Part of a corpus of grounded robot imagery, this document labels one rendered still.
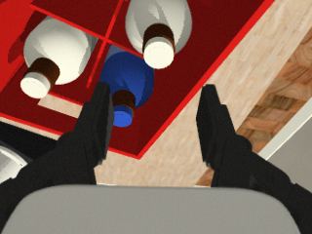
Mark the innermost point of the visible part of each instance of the red plastic bottle crate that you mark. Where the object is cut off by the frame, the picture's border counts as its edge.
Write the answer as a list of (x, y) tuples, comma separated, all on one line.
[(218, 26)]

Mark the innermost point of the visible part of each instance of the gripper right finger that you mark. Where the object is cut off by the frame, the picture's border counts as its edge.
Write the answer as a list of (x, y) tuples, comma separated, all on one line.
[(235, 164)]

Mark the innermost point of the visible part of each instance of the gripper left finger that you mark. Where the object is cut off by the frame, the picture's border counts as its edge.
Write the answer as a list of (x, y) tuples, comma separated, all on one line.
[(67, 163)]

